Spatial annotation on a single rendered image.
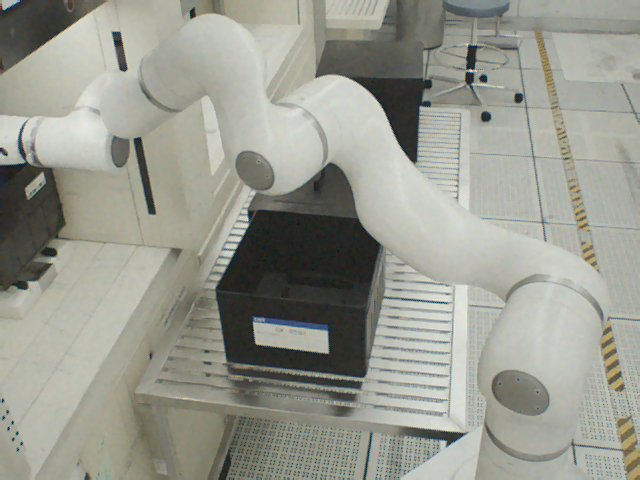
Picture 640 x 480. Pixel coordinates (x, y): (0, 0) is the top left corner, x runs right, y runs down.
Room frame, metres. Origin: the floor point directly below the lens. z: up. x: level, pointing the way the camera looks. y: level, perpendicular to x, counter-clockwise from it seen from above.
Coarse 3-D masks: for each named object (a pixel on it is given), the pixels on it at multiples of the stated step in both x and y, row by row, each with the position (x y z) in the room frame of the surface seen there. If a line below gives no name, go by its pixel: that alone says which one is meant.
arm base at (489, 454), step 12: (480, 444) 0.64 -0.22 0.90; (492, 444) 0.60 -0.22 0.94; (480, 456) 0.62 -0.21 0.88; (492, 456) 0.60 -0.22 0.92; (504, 456) 0.58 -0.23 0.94; (564, 456) 0.58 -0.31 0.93; (468, 468) 0.69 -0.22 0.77; (480, 468) 0.62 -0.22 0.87; (492, 468) 0.59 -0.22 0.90; (504, 468) 0.58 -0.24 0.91; (516, 468) 0.57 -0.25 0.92; (528, 468) 0.57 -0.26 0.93; (540, 468) 0.57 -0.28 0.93; (552, 468) 0.57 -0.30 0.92
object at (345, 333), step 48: (240, 240) 1.11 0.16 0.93; (288, 240) 1.21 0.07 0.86; (336, 240) 1.19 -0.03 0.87; (240, 288) 1.08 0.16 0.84; (288, 288) 1.16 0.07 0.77; (336, 288) 1.16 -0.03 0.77; (384, 288) 1.14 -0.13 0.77; (240, 336) 0.95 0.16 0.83; (288, 336) 0.93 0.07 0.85; (336, 336) 0.91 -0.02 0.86
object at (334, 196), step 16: (320, 176) 1.43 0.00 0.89; (336, 176) 1.47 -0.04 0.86; (256, 192) 1.41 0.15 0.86; (304, 192) 1.40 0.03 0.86; (320, 192) 1.40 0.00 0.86; (336, 192) 1.40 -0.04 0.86; (352, 192) 1.39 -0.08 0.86; (256, 208) 1.34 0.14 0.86; (272, 208) 1.34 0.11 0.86; (288, 208) 1.34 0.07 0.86; (304, 208) 1.33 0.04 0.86; (320, 208) 1.33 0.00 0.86; (336, 208) 1.33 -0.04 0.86; (352, 208) 1.33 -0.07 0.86
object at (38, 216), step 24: (24, 168) 1.10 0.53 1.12; (48, 168) 1.16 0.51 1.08; (0, 192) 1.02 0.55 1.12; (24, 192) 1.08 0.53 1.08; (48, 192) 1.15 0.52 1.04; (0, 216) 1.01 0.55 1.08; (24, 216) 1.07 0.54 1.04; (48, 216) 1.13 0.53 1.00; (0, 240) 0.99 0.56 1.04; (24, 240) 1.05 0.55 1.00; (48, 240) 1.11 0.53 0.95; (0, 264) 0.98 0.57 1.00; (24, 264) 1.04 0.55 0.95; (24, 288) 1.02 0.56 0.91
